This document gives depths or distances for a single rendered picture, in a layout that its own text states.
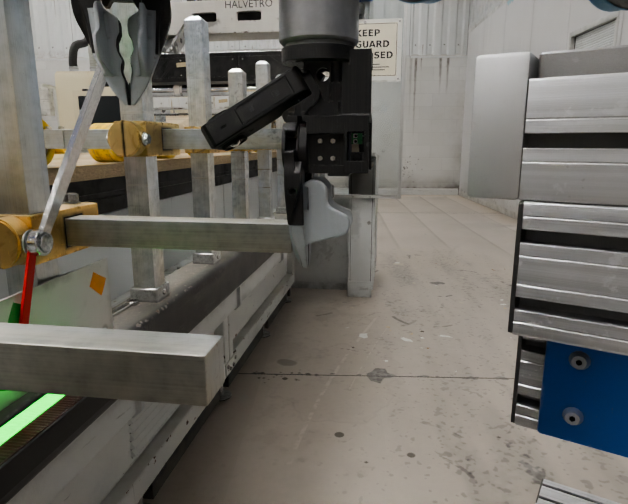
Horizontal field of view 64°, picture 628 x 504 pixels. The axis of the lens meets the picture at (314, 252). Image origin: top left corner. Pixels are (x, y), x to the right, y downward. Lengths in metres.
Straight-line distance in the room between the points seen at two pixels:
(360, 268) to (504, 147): 2.78
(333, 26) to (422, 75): 9.11
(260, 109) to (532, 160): 0.26
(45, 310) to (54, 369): 0.26
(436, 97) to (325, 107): 9.11
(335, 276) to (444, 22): 7.16
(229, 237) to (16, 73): 0.25
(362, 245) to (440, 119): 6.70
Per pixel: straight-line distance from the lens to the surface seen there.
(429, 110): 9.56
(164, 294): 0.83
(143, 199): 0.79
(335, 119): 0.47
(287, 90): 0.49
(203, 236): 0.53
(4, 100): 0.57
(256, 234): 0.51
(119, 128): 0.76
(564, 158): 0.34
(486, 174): 0.35
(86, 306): 0.64
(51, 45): 10.86
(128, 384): 0.30
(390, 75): 3.00
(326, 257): 3.23
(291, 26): 0.49
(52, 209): 0.55
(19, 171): 0.57
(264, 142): 0.76
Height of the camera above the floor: 0.94
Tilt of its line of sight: 12 degrees down
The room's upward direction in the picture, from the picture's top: straight up
